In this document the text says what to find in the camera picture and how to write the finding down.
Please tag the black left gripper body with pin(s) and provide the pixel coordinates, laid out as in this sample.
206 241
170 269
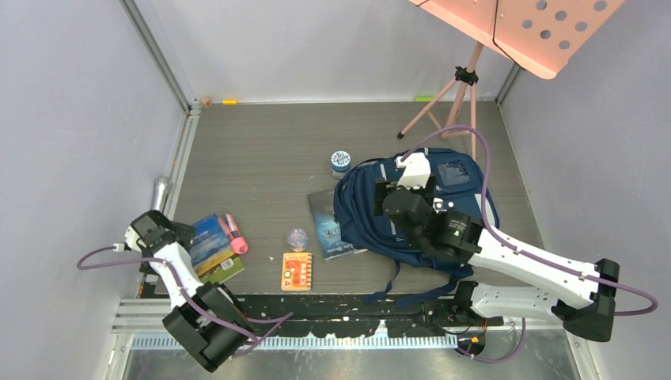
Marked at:
187 234

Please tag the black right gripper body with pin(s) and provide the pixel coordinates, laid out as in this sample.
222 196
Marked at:
381 187

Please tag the landscape cover book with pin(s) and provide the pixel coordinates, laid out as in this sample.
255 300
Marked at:
212 258

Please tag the navy blue backpack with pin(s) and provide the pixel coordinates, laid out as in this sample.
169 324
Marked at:
457 180

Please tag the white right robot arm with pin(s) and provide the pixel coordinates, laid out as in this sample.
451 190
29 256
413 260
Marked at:
580 295

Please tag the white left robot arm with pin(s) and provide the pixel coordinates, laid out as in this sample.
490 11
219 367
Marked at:
205 318

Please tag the silver metal cylinder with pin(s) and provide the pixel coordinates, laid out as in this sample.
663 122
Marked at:
161 190

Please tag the pink highlighter marker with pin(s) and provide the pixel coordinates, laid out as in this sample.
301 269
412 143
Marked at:
237 242

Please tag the blue white round jar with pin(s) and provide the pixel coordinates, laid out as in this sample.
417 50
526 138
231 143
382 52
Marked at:
340 164

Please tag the blue Wuthering Heights book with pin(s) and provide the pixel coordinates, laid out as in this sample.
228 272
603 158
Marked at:
327 228

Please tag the orange spiral notepad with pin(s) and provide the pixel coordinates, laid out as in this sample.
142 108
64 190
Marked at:
297 272

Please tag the small wooden block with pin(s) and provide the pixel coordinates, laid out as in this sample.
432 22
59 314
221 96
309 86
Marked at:
206 102

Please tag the pink music stand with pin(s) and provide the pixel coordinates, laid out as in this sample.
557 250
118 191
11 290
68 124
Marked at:
537 36

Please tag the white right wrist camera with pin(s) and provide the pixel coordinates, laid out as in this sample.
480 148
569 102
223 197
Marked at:
416 171

